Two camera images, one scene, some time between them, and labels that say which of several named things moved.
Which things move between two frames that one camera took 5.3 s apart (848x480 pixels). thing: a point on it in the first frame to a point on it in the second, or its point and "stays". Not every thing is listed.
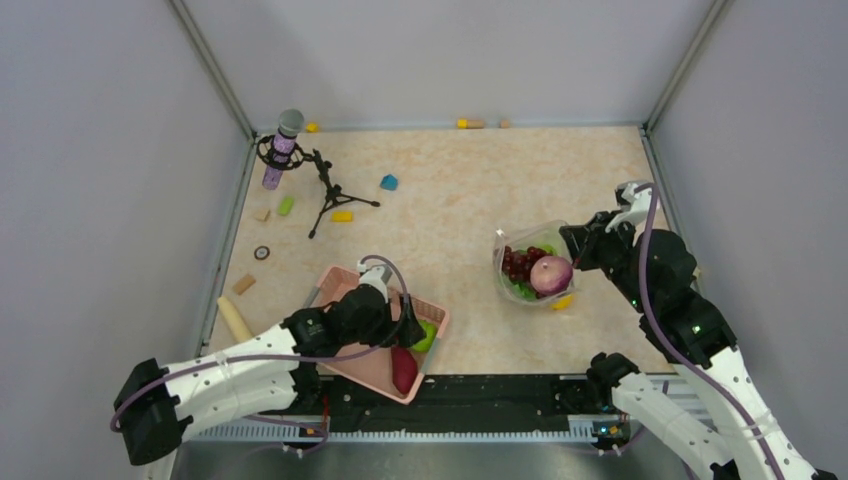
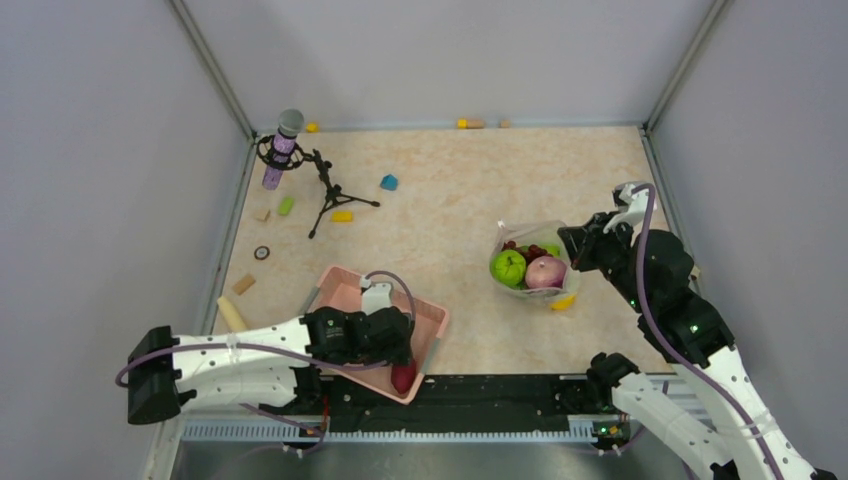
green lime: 430,331 to 508,266
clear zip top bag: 533,262 stays
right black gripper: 582,239 stays
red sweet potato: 404,368 stays
